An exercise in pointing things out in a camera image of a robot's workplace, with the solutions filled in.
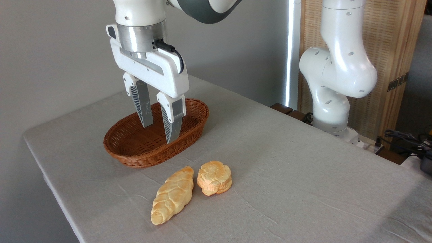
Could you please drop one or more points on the metal screen hinge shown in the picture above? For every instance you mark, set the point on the metal screen hinge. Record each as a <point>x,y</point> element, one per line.
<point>398,81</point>

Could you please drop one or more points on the brown wicker oval basket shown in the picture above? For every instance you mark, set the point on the brown wicker oval basket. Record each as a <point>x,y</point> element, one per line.
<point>135,152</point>

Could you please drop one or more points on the wooden rattan folding screen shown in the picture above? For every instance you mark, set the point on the wooden rattan folding screen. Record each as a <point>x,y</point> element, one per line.
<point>388,40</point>

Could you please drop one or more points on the white vertical light strip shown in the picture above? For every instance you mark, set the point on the white vertical light strip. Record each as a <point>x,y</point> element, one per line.
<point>292,50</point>

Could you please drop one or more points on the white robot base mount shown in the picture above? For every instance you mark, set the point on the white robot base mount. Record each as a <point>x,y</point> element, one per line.
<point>352,136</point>

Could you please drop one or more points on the round flower-shaped bread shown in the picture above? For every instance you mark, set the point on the round flower-shaped bread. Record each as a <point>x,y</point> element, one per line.
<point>214,177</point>

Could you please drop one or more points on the black plug at base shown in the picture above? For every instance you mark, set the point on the black plug at base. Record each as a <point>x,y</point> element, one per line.
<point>378,143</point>

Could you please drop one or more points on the dark brown wooden block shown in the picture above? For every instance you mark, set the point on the dark brown wooden block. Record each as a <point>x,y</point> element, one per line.
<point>281,108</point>
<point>298,115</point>

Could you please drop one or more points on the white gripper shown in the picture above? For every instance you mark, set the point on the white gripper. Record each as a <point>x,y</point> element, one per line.
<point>162,72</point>

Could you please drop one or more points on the grey tablecloth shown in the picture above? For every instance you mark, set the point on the grey tablecloth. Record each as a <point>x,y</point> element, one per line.
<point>287,185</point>

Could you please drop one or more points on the long braided bread loaf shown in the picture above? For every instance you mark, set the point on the long braided bread loaf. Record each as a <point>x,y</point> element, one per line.
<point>172,195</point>

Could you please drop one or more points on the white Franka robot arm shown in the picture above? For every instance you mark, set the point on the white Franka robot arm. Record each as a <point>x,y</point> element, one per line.
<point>341,67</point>

